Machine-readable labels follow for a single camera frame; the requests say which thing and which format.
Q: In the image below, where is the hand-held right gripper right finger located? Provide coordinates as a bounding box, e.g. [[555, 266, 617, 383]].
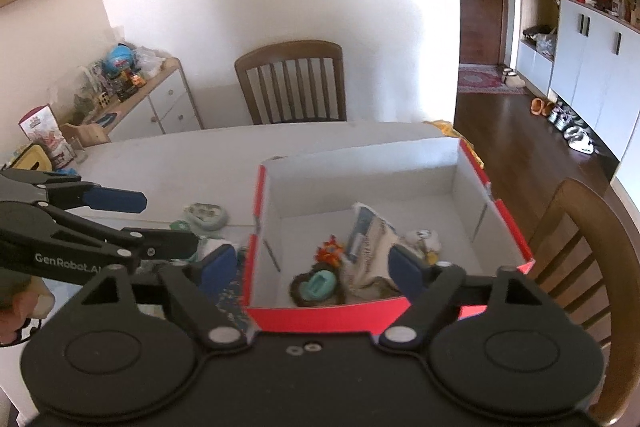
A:
[[380, 244, 541, 350]]

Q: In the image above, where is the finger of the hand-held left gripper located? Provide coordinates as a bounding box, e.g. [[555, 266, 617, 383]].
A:
[[47, 207, 199, 260], [0, 169, 148, 214]]

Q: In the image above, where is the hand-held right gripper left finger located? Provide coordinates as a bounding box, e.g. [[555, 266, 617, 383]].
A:
[[82, 243, 248, 350]]

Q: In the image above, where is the white tooth plush with badge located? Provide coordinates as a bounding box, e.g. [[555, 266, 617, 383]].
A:
[[404, 229, 442, 264]]

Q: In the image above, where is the orange plush toy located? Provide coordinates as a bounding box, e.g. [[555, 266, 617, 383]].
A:
[[315, 234, 347, 266]]

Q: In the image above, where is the woven rope wreath ring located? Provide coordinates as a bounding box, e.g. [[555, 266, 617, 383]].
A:
[[290, 269, 351, 308]]

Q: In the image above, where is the small teal toy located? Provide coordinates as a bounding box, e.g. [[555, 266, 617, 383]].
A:
[[306, 271, 335, 301]]

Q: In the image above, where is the red cardboard box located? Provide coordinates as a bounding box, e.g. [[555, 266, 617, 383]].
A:
[[242, 138, 536, 335]]

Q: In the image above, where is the person's left hand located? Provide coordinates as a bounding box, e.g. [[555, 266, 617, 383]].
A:
[[0, 292, 53, 344]]

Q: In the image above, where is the green oval tray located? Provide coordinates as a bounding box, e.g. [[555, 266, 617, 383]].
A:
[[184, 203, 230, 233]]

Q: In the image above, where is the light wooden box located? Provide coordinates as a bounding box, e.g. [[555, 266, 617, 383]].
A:
[[60, 122, 111, 148]]

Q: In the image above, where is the yellow tissue box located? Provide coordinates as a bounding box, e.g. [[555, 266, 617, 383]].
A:
[[12, 143, 53, 172]]

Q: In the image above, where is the red and white carton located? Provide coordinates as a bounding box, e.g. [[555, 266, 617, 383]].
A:
[[18, 105, 71, 168]]

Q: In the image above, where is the white wooden sideboard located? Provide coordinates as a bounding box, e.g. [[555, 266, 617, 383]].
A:
[[60, 57, 203, 142]]

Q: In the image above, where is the pile of small toys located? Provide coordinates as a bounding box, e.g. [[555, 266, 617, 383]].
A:
[[75, 62, 148, 118]]

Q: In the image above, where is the blue ball toy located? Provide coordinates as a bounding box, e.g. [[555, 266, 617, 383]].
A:
[[102, 44, 136, 75]]

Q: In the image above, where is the clear plastic bag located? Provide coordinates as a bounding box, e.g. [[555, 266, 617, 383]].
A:
[[135, 47, 166, 78]]

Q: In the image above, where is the yellow patterned cloth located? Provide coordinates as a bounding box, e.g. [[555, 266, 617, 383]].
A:
[[425, 119, 486, 168]]

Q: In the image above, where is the curved-back wooden chair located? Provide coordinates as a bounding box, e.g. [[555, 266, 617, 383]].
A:
[[525, 177, 640, 427]]

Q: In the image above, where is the red patterned rug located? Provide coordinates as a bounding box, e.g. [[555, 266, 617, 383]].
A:
[[457, 64, 528, 96]]

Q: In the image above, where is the row of shoes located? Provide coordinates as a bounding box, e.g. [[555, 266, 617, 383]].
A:
[[547, 102, 598, 155]]

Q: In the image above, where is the wooden slat-back chair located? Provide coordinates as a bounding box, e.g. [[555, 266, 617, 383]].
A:
[[235, 39, 348, 125]]

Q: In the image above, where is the tall white hallway cabinet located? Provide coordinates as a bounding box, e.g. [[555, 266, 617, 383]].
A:
[[515, 0, 640, 182]]

